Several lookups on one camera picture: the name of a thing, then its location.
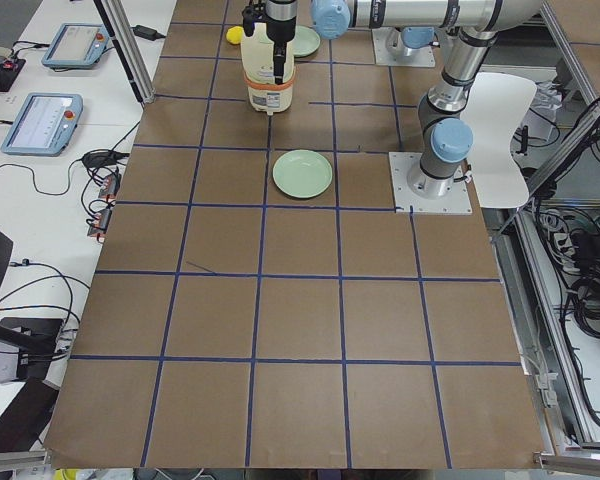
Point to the far blue teach pendant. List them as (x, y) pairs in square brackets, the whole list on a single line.
[(76, 46)]

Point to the green plate near arm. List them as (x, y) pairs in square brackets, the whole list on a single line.
[(302, 174), (306, 41)]

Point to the white rice cooker orange handle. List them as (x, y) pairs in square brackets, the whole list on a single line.
[(257, 60)]

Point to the blue teach pendant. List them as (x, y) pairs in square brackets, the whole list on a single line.
[(44, 125), (76, 46)]

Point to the yellow toy bell pepper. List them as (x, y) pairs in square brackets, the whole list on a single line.
[(234, 35)]

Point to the near blue teach pendant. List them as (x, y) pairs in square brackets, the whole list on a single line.
[(44, 125)]

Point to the brown paper table mat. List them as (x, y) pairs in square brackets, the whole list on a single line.
[(231, 325)]

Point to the black camera stand base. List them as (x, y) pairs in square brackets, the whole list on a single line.
[(27, 346)]

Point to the black power adapter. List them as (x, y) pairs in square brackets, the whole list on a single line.
[(147, 33)]

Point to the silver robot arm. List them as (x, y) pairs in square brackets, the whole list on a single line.
[(331, 19), (447, 139)]

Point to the aluminium frame post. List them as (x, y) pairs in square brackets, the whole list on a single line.
[(117, 25)]

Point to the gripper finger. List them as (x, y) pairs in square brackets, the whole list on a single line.
[(279, 60)]

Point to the white curved chair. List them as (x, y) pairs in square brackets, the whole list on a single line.
[(496, 105)]

